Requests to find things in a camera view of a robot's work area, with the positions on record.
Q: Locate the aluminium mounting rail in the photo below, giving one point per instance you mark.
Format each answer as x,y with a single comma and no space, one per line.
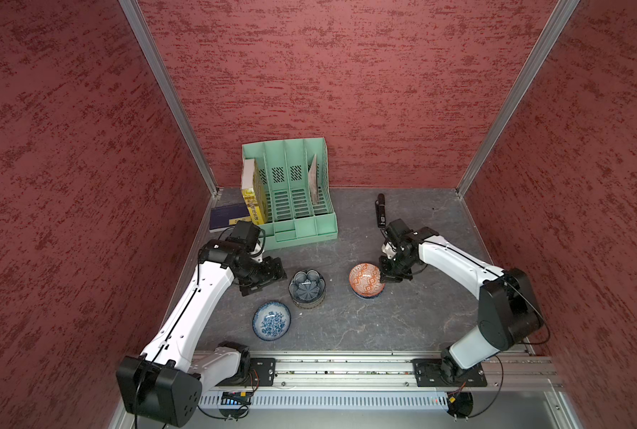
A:
393,371

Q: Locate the white green lattice bowl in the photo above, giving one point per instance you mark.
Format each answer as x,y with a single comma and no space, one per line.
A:
311,304

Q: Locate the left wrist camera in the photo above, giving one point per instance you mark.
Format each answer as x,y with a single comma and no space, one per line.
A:
252,237

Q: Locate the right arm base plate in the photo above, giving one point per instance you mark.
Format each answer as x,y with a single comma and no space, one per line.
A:
431,375

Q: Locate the thin book in organizer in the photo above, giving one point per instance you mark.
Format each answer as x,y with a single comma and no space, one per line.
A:
313,181

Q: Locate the orange patterned bowl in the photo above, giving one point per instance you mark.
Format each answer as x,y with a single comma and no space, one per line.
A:
365,281

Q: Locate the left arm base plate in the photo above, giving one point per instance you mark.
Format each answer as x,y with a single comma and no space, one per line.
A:
254,372

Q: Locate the yellow book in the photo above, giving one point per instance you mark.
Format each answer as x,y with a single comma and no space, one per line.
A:
255,202

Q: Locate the green plastic file organizer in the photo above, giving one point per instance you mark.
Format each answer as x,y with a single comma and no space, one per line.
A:
283,167

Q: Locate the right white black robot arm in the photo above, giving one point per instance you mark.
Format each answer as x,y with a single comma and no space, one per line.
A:
508,311

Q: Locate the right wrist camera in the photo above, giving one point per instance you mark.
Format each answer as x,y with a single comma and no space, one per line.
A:
395,237

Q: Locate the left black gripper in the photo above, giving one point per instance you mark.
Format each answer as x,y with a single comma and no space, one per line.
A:
272,273

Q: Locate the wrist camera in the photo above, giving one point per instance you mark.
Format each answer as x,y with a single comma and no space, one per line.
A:
252,237
395,237

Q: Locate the dark blue book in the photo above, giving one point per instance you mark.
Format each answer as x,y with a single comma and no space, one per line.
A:
225,216

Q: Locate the dark flower shaped bowl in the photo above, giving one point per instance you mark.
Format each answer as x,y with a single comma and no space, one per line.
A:
307,285

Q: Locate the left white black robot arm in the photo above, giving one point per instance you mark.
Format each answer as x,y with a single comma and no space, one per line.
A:
165,383

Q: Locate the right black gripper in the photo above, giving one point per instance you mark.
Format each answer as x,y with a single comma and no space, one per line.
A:
388,275

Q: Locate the blue floral rimmed bowl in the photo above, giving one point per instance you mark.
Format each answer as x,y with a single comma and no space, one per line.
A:
271,321

